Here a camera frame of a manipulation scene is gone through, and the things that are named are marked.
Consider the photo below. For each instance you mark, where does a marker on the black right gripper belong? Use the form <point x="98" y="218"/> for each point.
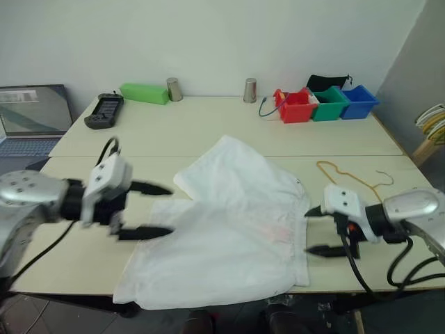
<point x="353" y="243"/>

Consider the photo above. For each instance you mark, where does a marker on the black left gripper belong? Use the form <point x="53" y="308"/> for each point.
<point x="104" y="212"/>

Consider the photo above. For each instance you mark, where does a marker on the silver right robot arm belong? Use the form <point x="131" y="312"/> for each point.
<point x="410" y="205"/>

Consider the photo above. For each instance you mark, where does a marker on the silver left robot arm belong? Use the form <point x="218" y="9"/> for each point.
<point x="21" y="195"/>

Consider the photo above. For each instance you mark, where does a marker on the white shorts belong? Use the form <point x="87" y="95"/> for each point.
<point x="222" y="222"/>

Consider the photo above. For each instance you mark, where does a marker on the dark rounded shape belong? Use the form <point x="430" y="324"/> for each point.
<point x="278" y="316"/>

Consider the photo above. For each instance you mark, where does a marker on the wooden table leg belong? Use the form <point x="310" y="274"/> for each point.
<point x="358" y="321"/>

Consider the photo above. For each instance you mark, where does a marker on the black handheld controller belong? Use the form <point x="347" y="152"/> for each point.
<point x="104" y="113"/>

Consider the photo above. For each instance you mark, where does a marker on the green rectangular box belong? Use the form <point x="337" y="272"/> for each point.
<point x="144" y="93"/>

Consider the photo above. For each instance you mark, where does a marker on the green plastic bin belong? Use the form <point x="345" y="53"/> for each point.
<point x="328" y="109"/>

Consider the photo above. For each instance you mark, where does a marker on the red plastic bin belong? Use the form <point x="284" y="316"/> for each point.
<point x="295" y="111"/>

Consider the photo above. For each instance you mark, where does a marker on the silver metal cup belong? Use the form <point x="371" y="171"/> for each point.
<point x="175" y="89"/>
<point x="250" y="91"/>

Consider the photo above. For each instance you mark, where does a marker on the wooden stand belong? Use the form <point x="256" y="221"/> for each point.
<point x="422" y="151"/>

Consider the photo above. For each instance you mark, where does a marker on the blue plastic bin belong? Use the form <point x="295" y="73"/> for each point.
<point x="359" y="106"/>

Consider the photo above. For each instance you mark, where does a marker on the grey laptop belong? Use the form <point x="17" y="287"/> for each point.
<point x="33" y="115"/>

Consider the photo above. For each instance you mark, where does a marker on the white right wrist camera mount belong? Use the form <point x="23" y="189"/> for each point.
<point x="342" y="200"/>

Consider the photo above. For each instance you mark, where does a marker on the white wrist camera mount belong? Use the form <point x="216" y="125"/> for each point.
<point x="342" y="200"/>
<point x="107" y="174"/>

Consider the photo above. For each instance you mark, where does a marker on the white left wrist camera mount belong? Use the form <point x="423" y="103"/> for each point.
<point x="107" y="174"/>

